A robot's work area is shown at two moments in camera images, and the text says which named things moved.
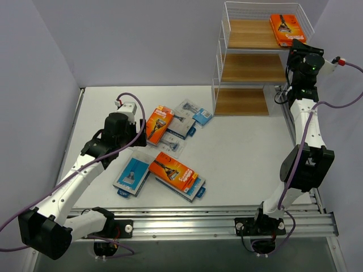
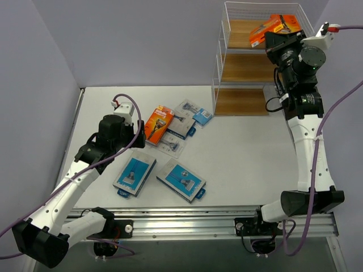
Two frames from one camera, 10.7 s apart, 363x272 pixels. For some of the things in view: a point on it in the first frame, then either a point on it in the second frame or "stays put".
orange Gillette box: (286, 28) stays put
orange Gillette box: (173, 171) → (275, 24)
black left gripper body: (142, 132) stays put
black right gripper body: (300, 45) → (281, 43)
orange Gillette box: (157, 123) stays put
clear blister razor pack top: (194, 111) stays put
